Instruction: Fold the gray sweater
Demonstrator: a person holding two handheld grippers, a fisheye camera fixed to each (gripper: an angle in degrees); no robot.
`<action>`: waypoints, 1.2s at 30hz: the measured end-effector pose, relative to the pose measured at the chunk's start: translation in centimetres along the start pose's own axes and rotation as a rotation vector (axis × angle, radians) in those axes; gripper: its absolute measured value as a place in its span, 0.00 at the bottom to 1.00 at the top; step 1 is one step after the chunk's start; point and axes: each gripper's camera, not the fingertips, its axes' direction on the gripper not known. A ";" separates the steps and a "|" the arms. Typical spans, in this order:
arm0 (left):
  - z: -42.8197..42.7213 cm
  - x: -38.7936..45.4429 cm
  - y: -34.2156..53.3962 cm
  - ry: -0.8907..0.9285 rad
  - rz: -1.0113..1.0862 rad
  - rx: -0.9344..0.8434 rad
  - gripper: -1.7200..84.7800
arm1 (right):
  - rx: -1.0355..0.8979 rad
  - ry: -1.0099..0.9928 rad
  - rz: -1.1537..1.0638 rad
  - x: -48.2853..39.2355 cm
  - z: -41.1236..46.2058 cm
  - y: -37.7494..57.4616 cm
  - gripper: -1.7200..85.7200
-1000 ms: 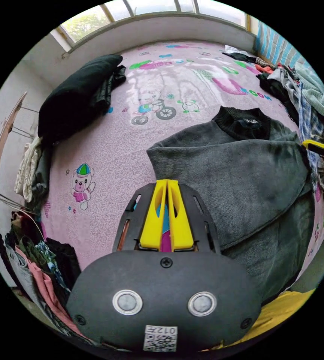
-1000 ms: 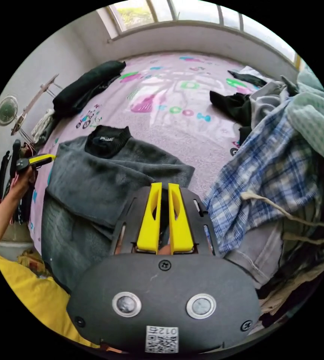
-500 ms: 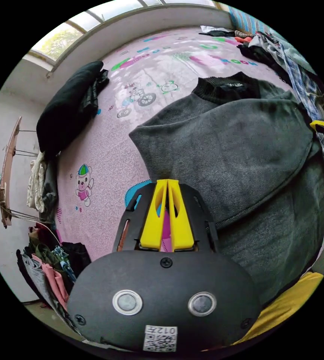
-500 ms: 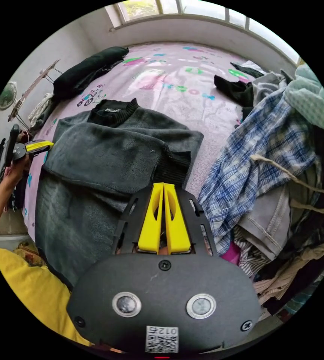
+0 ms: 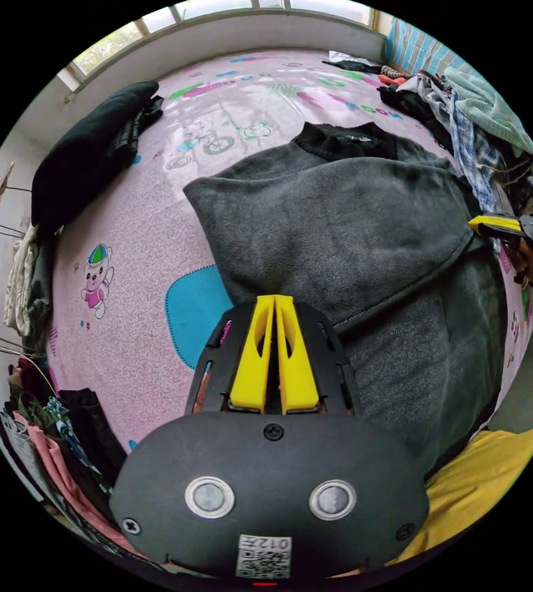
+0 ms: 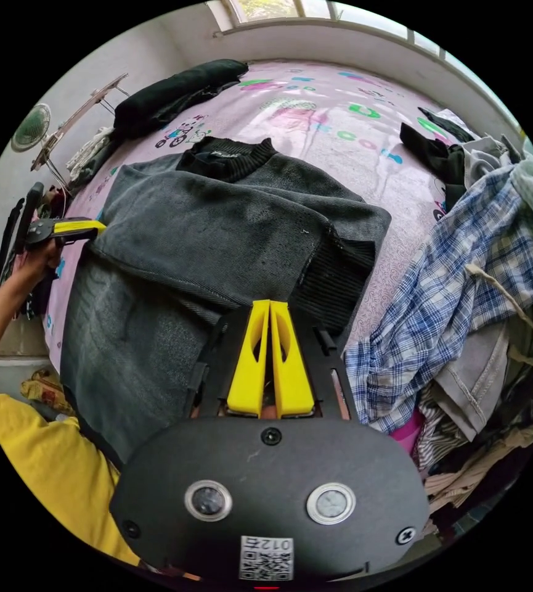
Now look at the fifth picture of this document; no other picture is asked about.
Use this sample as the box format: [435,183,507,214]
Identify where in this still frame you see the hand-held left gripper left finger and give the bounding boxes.
[229,295,276,414]

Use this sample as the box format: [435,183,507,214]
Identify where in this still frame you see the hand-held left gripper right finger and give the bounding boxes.
[274,295,320,415]

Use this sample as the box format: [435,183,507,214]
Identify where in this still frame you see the gray sweater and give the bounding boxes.
[182,121,510,482]

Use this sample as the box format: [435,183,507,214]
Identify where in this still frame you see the pile of mixed clothes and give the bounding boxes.
[321,57,533,241]

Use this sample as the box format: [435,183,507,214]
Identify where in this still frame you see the bed with pink printed sheet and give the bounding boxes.
[30,48,533,456]

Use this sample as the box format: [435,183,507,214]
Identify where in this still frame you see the blue striped curtain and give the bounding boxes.
[384,17,463,77]

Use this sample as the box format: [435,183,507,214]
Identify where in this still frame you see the hanging clothes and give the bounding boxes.
[0,356,156,561]

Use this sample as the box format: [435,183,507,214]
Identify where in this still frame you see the person's body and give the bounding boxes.
[384,303,533,569]

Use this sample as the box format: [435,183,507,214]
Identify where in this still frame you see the pile of pale clothes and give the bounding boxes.
[1,225,59,343]

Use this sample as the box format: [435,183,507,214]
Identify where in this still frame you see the pile of black clothes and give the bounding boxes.
[30,81,165,234]

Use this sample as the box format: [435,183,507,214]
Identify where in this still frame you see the window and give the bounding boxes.
[58,0,383,93]

